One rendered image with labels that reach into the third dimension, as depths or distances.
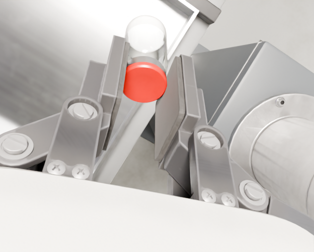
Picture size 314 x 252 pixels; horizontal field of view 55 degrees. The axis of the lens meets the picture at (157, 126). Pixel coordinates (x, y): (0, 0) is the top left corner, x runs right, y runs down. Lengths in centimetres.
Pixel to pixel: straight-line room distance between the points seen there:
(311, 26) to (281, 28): 13
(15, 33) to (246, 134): 34
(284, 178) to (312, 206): 6
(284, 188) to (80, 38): 31
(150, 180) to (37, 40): 106
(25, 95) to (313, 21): 131
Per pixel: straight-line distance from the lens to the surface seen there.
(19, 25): 43
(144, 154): 134
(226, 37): 136
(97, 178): 44
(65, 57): 41
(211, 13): 41
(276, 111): 47
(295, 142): 40
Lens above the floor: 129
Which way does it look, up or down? 77 degrees down
